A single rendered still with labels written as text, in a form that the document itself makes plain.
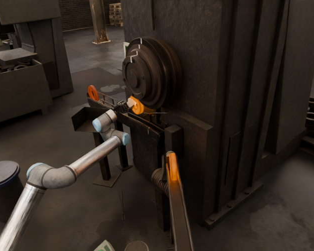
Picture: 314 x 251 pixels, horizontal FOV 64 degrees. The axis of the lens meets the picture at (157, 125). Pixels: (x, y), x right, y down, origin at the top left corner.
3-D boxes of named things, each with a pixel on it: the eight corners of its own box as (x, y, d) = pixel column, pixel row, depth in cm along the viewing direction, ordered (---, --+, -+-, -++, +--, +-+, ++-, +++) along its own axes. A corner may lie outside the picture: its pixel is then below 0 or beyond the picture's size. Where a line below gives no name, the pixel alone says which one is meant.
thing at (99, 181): (98, 169, 257) (84, 106, 221) (121, 173, 249) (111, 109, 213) (87, 183, 240) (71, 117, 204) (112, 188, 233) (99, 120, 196)
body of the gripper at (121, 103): (127, 101, 184) (113, 110, 179) (131, 110, 189) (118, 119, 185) (122, 98, 189) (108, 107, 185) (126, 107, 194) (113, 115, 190)
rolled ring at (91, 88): (92, 85, 255) (95, 84, 257) (86, 85, 270) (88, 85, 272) (97, 103, 260) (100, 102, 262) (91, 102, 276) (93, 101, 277)
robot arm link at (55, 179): (55, 182, 129) (130, 129, 182) (39, 175, 135) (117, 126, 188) (59, 199, 135) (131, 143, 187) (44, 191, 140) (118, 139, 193)
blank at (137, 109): (131, 92, 198) (127, 93, 196) (142, 95, 186) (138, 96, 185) (134, 110, 204) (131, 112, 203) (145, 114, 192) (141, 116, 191)
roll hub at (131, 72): (130, 90, 179) (125, 51, 165) (153, 103, 159) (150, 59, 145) (123, 93, 176) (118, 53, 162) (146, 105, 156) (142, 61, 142)
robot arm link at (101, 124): (94, 129, 186) (89, 119, 179) (108, 119, 190) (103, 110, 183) (100, 135, 180) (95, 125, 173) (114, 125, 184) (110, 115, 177)
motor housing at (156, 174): (166, 215, 202) (164, 163, 175) (185, 233, 186) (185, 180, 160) (153, 224, 196) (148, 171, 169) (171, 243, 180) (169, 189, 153)
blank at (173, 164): (176, 179, 152) (170, 179, 152) (174, 153, 154) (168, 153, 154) (178, 181, 137) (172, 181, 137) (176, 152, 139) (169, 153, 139)
